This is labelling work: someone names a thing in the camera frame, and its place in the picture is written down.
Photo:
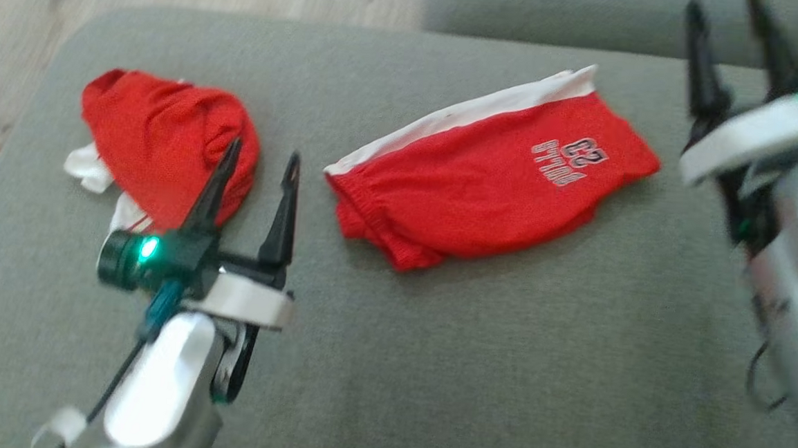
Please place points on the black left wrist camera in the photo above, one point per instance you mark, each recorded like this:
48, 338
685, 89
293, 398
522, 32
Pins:
123, 259

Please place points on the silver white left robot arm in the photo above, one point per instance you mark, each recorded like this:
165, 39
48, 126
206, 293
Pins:
160, 389

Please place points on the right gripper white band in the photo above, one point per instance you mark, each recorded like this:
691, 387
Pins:
750, 138

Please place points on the grey sofa cushion with seam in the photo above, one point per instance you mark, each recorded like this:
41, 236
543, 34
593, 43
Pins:
557, 15

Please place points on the red basketball shorts small print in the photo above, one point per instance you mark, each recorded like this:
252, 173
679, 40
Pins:
485, 181

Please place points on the large grey sofa seat cushion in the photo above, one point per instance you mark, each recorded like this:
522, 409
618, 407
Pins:
432, 364

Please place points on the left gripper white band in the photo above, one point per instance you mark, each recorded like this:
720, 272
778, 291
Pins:
242, 297

